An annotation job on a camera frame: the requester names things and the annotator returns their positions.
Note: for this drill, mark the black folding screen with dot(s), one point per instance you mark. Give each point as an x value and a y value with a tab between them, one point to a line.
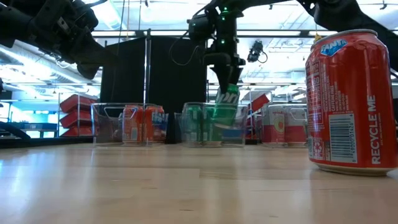
177	77

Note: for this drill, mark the black overhead camera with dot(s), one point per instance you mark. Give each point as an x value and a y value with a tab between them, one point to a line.
255	51

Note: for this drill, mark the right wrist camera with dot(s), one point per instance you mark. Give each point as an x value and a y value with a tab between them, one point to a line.
200	29

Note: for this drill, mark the black aluminium frame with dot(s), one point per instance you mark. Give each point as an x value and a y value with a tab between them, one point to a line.
264	32

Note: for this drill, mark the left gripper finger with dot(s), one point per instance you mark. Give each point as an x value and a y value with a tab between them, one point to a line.
88	70
107	57

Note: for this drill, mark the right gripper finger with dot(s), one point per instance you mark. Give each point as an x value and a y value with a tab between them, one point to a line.
226	76

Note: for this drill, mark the white soda can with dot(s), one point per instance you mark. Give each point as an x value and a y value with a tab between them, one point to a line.
273	124
295	124

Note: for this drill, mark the clear plastic bin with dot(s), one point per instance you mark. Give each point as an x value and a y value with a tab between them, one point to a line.
280	107
241	124
105	130

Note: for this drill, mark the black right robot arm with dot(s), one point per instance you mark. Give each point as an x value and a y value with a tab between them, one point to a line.
348	18

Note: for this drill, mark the red storage bin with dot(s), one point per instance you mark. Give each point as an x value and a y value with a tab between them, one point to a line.
74	119
76	132
76	102
259	103

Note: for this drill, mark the green Sprite can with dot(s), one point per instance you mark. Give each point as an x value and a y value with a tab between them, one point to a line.
210	130
228	98
192	124

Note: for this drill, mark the blue storage bin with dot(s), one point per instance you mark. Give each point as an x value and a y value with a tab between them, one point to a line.
233	133

